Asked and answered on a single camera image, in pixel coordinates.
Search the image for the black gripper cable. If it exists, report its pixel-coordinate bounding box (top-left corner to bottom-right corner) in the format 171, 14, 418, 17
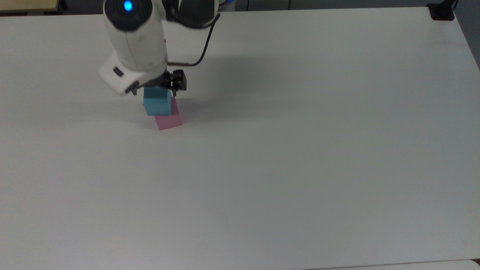
167, 13, 221, 67

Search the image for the blue cube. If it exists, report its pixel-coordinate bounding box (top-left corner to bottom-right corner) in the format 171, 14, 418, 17
143, 87, 173, 116

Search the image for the dark and white gripper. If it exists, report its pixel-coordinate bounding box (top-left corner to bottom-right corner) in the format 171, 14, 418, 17
98, 51, 188, 97

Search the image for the light wooden table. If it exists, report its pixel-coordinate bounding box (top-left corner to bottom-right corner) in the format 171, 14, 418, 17
0, 0, 61, 15

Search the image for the pink cube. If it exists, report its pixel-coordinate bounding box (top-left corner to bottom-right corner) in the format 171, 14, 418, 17
154, 96, 183, 131

